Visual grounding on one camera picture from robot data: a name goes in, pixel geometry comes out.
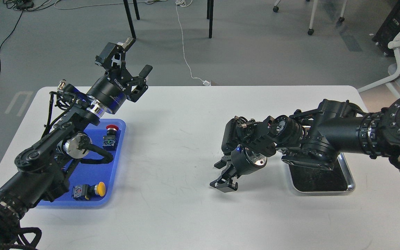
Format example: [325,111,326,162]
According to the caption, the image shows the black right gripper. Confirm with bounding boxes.
[209,148,267,193]

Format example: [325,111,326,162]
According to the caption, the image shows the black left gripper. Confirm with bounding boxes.
[87,37,153,114]

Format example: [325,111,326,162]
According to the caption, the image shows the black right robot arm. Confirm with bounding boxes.
[210,98,400,192]

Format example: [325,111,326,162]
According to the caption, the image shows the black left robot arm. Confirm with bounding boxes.
[0,37,152,250]

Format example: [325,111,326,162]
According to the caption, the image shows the silver metal tray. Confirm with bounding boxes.
[288,152,356,195]

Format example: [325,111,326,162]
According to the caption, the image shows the blue plastic tray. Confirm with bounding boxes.
[38,119,126,207]

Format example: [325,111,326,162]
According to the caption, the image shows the black table legs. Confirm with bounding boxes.
[123,0,214,40]

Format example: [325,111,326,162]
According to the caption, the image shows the white rolling chair base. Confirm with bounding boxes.
[273,0,348,35]

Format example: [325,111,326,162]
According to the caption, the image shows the black equipment case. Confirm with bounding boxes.
[372,0,400,57]

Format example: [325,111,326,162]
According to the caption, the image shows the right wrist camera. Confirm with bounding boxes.
[221,116,255,156]

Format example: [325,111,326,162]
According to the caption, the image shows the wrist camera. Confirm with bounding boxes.
[221,116,255,156]
[55,79,90,110]

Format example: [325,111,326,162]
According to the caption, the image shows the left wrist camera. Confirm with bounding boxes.
[55,79,90,110]

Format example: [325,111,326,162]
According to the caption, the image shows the red push button switch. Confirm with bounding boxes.
[102,124,119,151]

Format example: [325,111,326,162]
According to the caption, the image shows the white cable on floor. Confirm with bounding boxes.
[54,0,211,86]

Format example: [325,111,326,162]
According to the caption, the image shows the yellow push button switch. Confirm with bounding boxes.
[71,182,106,200]

